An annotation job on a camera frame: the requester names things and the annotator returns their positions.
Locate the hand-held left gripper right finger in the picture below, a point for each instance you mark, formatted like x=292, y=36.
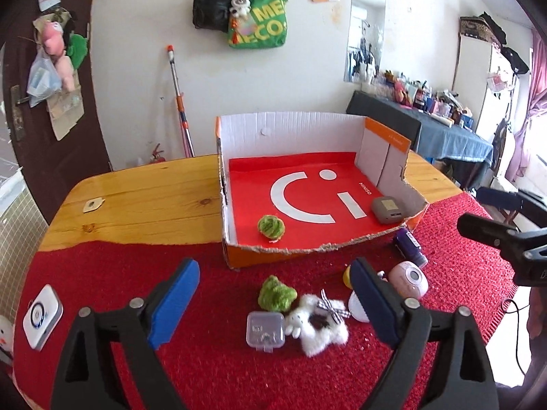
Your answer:
x=371, y=303

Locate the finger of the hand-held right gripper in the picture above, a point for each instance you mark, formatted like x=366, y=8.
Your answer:
x=487, y=228
x=500, y=198

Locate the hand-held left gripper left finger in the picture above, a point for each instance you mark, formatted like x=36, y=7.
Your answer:
x=175, y=303

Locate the yellow-haired doll figurine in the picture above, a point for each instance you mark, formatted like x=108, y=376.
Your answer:
x=347, y=276

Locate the pink toy camera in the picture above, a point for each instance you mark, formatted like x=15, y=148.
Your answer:
x=408, y=279

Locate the white fluffy plush with bow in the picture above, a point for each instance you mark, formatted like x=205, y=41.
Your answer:
x=316, y=333

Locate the purple bottle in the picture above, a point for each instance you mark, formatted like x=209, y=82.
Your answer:
x=409, y=245

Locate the green knitted ball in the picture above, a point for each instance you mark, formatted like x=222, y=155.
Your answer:
x=277, y=294
x=271, y=227

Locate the cardboard box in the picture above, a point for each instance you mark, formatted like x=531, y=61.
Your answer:
x=299, y=136

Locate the table with blue cloth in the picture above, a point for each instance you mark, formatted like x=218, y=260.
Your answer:
x=453, y=143

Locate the red woven mat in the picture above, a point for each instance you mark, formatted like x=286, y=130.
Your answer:
x=213, y=371

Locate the small clear plastic box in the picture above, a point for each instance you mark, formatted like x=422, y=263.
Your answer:
x=265, y=331

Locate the small grey case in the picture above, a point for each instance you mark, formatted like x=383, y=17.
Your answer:
x=386, y=210

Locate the pink curtain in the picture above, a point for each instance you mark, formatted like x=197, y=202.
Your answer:
x=536, y=94

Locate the cluster of small toys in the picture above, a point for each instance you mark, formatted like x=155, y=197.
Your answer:
x=427, y=98

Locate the white wardrobe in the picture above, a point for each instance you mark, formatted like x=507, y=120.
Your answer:
x=474, y=77

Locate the small beige tag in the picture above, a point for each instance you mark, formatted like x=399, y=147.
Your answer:
x=92, y=205

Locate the white square device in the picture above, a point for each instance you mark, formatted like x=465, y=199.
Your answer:
x=42, y=318

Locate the red fire extinguisher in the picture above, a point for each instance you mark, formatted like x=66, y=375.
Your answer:
x=157, y=156

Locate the dark clothes pile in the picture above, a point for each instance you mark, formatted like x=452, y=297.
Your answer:
x=483, y=27

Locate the white toy figure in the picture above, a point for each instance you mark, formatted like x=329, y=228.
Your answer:
x=5, y=339

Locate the brown door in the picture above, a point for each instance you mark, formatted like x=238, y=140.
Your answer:
x=51, y=158

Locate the clear plastic bag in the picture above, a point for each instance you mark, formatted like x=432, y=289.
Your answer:
x=42, y=79

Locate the green plush toy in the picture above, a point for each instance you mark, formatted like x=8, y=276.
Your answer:
x=79, y=49

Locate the pink plush toy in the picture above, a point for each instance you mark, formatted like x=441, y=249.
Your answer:
x=55, y=42

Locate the green tote bag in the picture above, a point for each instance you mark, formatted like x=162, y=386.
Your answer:
x=265, y=25

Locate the black hanging bag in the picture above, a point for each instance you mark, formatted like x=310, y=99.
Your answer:
x=211, y=4

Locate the wall mirror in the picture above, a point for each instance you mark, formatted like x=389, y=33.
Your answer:
x=365, y=21

